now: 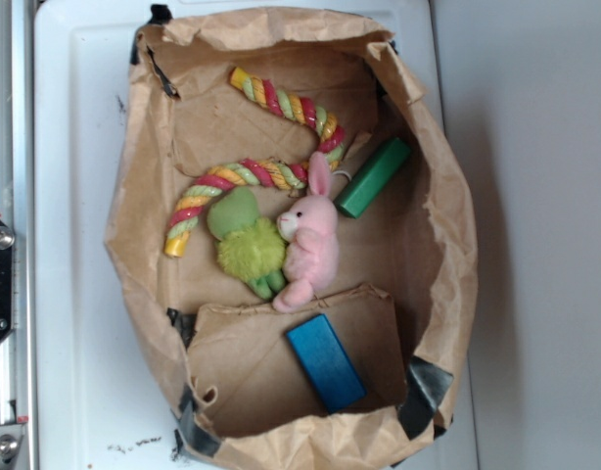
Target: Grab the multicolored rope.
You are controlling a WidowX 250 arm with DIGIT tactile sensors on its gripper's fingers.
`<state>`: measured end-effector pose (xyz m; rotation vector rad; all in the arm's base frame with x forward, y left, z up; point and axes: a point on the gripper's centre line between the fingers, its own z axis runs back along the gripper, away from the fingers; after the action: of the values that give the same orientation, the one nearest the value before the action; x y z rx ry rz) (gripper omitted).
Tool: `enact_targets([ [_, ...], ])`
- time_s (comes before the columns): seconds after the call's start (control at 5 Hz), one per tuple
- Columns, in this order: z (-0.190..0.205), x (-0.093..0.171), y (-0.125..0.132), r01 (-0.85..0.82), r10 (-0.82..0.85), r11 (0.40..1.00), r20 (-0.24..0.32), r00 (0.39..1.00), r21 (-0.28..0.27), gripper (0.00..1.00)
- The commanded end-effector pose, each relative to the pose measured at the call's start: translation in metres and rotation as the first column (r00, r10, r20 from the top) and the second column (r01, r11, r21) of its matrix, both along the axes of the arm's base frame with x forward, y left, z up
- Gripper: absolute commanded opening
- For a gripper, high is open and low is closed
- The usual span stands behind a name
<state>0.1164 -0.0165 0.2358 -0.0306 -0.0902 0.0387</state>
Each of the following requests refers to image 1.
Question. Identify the aluminium frame rail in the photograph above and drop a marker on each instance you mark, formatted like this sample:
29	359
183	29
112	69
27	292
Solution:
18	410

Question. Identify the multicolored twisted rope toy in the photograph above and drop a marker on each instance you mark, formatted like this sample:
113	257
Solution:
222	178

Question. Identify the white plastic tray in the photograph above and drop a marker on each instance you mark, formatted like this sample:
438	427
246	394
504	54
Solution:
98	405

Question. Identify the blue wooden block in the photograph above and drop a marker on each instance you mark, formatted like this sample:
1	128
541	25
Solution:
326	363

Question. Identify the green wooden block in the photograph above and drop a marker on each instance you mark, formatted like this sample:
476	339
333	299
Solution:
372	178

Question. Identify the pink plush bunny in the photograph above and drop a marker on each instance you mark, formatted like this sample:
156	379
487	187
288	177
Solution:
310	227

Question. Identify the green fuzzy plush toy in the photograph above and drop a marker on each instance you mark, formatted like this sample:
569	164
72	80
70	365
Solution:
249	246

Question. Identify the brown paper bag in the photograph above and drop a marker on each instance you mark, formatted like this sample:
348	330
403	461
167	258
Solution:
404	295

